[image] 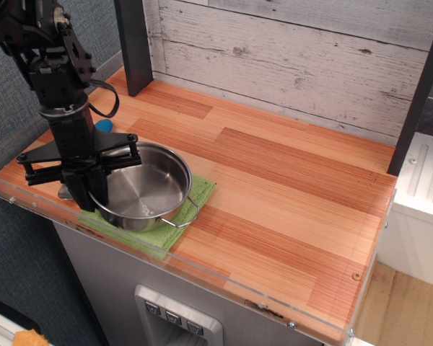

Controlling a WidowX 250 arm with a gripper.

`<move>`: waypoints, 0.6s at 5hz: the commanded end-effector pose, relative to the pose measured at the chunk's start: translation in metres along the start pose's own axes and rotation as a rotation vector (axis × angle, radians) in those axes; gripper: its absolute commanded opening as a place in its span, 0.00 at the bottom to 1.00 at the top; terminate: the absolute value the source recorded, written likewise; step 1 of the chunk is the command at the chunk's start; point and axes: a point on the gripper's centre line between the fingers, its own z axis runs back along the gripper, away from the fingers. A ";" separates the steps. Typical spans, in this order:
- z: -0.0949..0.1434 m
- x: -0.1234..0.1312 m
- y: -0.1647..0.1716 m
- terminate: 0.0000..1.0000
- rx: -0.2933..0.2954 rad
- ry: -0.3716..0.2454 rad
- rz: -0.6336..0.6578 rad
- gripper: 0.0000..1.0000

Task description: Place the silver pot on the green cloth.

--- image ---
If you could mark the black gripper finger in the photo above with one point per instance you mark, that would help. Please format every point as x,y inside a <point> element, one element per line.
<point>97,186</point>
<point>78,190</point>

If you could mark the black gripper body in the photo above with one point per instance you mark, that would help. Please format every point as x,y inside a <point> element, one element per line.
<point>78,151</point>

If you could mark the silver metal pot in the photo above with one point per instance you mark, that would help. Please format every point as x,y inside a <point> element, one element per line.
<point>142,197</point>

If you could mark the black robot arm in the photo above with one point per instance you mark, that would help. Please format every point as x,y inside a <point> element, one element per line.
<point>39,36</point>

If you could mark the green folded cloth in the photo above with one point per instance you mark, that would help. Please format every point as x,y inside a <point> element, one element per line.
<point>156,242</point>

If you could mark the silver dispenser button panel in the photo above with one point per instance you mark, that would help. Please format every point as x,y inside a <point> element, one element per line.
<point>170,322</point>

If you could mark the orange object at corner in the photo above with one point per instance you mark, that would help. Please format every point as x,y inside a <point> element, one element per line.
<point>29,338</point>

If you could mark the white toy sink unit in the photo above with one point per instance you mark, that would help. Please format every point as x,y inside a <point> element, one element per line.
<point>406,242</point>

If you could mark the blue handled metal spoon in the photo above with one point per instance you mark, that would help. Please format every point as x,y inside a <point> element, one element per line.
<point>105,125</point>

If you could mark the clear acrylic guard rail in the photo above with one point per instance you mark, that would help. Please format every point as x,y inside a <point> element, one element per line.
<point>279,253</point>

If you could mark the dark grey right post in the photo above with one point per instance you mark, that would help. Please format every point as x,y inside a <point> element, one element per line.
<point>413,117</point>

